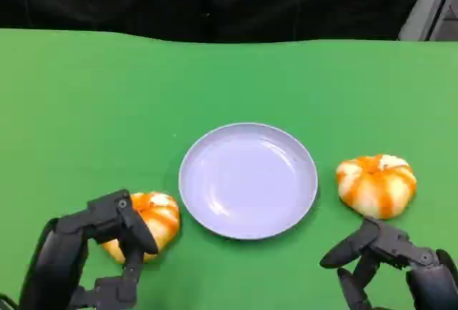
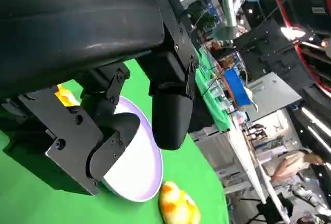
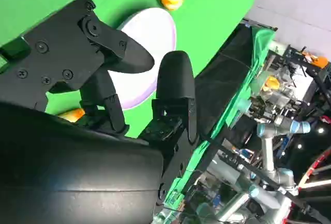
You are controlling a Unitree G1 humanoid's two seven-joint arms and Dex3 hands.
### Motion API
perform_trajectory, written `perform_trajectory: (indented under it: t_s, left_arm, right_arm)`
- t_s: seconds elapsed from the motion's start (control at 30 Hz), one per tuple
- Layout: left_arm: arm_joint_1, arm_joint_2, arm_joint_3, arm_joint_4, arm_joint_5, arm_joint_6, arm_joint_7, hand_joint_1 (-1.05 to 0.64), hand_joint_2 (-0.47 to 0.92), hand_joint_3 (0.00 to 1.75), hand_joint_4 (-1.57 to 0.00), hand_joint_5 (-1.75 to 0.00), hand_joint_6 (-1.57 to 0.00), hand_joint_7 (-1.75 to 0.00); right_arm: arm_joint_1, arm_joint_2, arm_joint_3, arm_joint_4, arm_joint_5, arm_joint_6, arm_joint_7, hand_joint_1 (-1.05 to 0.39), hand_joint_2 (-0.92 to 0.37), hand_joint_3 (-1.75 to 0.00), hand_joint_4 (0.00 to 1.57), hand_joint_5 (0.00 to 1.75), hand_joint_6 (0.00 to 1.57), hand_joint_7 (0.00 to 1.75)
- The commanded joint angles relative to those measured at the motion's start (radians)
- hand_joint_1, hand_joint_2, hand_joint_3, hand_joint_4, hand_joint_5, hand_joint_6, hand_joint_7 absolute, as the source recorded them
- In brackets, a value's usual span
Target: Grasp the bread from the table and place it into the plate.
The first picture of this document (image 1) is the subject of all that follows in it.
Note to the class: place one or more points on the orange and white bread roll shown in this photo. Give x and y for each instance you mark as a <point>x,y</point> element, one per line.
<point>375,186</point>
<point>161,218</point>

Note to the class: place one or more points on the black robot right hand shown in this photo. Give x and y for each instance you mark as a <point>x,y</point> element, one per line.
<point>434,281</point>

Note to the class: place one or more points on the green table cloth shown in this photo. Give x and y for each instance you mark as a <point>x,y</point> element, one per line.
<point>107,109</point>

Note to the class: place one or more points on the lilac plate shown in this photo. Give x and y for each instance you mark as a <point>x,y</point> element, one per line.
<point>247,181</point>

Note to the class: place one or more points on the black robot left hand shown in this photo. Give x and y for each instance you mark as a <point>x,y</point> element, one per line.
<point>59,252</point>

